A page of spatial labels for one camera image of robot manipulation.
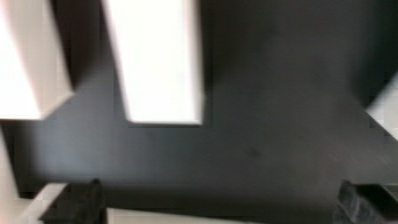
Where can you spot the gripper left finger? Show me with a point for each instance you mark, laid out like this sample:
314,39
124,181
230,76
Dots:
69,204

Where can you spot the white U-shaped obstacle frame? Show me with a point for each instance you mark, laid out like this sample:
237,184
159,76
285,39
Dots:
14,204

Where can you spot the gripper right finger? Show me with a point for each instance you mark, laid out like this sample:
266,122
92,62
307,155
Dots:
367,204

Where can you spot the white chair back frame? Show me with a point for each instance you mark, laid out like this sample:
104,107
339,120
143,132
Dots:
156,38

